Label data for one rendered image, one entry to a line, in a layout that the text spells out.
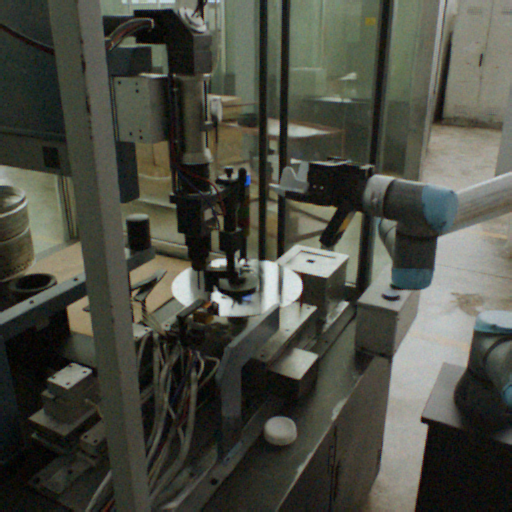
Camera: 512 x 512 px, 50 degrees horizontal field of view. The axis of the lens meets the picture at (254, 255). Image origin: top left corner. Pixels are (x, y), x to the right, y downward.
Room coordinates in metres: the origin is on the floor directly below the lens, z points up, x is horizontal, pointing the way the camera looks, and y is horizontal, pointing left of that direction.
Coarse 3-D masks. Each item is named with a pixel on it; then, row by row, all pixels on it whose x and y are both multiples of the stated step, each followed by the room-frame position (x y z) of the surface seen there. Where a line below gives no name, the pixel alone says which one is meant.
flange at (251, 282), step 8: (224, 280) 1.26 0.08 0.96; (232, 280) 1.24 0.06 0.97; (240, 280) 1.24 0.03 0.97; (248, 280) 1.26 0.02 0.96; (256, 280) 1.26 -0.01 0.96; (224, 288) 1.22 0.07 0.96; (232, 288) 1.22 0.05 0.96; (240, 288) 1.22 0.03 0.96; (248, 288) 1.22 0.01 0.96; (256, 288) 1.23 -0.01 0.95
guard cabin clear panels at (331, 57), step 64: (128, 0) 1.99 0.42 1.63; (256, 0) 1.76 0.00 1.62; (320, 0) 1.66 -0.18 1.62; (256, 64) 1.76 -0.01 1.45; (320, 64) 1.66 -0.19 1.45; (256, 128) 1.76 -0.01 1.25; (320, 128) 1.65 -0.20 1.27; (256, 192) 1.76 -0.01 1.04; (256, 256) 1.76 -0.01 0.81; (384, 256) 1.54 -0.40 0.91
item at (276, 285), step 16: (192, 272) 1.33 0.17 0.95; (256, 272) 1.33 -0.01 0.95; (272, 272) 1.33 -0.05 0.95; (288, 272) 1.33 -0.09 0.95; (176, 288) 1.24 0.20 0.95; (192, 288) 1.24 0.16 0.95; (272, 288) 1.24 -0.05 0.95; (288, 288) 1.24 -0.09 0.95; (224, 304) 1.15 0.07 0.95; (240, 304) 1.15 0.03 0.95; (256, 304) 1.15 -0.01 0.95; (288, 304) 1.15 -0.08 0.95
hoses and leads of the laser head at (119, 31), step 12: (216, 0) 1.14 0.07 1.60; (216, 12) 1.14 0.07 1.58; (0, 24) 0.89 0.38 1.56; (132, 24) 1.01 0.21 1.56; (144, 24) 1.05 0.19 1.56; (156, 24) 1.07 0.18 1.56; (216, 24) 1.14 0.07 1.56; (24, 36) 0.89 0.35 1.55; (120, 36) 0.99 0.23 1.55; (168, 36) 1.10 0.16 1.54; (216, 36) 1.13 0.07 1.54; (48, 48) 0.89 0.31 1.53; (108, 48) 0.95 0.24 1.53; (168, 48) 1.11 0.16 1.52; (216, 48) 1.13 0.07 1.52; (216, 60) 1.13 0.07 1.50; (180, 168) 1.08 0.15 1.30; (216, 192) 1.07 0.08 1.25; (216, 216) 1.06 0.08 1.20; (216, 228) 1.09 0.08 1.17
